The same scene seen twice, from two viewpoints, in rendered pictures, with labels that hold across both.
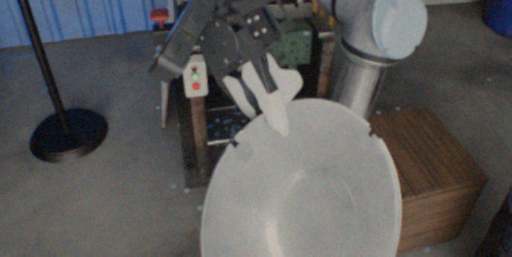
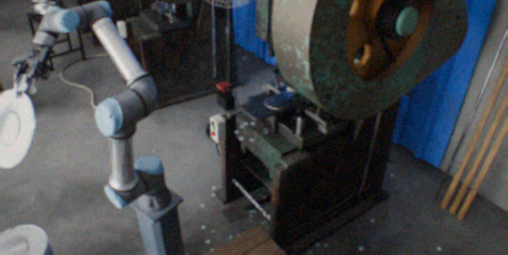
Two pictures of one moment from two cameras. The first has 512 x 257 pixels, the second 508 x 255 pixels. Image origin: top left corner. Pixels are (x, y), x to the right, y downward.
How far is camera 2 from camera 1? 160 cm
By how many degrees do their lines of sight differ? 53
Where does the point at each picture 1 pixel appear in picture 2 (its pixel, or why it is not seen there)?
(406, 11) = (100, 111)
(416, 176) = not seen: outside the picture
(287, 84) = (22, 86)
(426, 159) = not seen: outside the picture
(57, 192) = (188, 145)
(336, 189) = (16, 125)
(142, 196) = (199, 178)
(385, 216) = (22, 152)
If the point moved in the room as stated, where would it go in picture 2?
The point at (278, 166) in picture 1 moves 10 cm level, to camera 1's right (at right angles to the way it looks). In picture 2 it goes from (13, 105) to (10, 119)
